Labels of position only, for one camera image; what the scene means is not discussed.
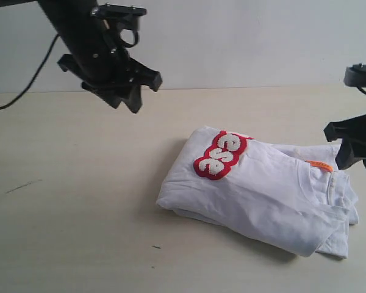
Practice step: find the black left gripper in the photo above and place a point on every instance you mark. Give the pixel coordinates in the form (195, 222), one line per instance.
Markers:
(105, 69)

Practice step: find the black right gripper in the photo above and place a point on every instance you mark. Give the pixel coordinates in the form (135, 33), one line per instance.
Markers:
(349, 130)

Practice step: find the white t-shirt red Chinese patch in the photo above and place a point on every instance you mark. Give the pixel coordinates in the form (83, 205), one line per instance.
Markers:
(292, 197)

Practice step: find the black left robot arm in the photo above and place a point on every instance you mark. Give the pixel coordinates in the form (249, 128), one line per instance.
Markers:
(71, 18)

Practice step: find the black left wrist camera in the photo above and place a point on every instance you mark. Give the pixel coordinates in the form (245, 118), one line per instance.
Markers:
(128, 16)

